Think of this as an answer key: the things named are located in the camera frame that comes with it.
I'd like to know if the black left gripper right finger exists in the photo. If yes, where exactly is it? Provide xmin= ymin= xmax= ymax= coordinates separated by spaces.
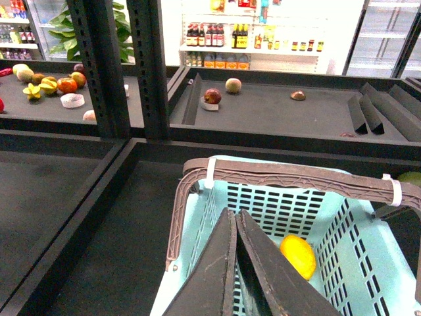
xmin=235 ymin=210 xmax=340 ymax=315

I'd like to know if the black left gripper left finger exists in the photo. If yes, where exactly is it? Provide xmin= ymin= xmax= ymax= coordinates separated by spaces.
xmin=163 ymin=208 xmax=237 ymax=315

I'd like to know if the yellow lemon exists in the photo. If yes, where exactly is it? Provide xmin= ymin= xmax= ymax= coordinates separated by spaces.
xmin=280 ymin=235 xmax=316 ymax=281

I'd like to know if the light blue plastic basket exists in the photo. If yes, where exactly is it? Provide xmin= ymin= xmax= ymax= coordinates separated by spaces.
xmin=149 ymin=154 xmax=421 ymax=316

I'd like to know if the brown basket handle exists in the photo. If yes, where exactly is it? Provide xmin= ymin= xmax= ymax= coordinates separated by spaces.
xmin=165 ymin=157 xmax=421 ymax=272

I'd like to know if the white zip tie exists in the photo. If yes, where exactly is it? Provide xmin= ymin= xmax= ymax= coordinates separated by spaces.
xmin=204 ymin=157 xmax=217 ymax=189

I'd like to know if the black display tray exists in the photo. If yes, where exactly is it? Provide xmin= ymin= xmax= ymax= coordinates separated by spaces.
xmin=1 ymin=136 xmax=420 ymax=315

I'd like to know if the red pomegranate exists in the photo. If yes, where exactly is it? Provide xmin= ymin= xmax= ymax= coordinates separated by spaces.
xmin=203 ymin=88 xmax=222 ymax=104

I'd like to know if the green peach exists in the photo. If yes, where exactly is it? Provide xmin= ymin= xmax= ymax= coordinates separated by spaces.
xmin=225 ymin=78 xmax=242 ymax=94

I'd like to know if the yellow starfruit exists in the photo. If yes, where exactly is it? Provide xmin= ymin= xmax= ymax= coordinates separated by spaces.
xmin=22 ymin=83 xmax=41 ymax=100

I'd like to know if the green potted plant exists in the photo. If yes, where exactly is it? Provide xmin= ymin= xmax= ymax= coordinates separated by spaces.
xmin=48 ymin=1 xmax=134 ymax=63

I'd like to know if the white foam ring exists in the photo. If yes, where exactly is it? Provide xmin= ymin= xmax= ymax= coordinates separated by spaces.
xmin=60 ymin=93 xmax=86 ymax=109

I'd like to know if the black shelf post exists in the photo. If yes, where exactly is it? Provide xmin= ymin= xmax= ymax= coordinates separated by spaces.
xmin=126 ymin=0 xmax=169 ymax=140
xmin=67 ymin=1 xmax=130 ymax=139

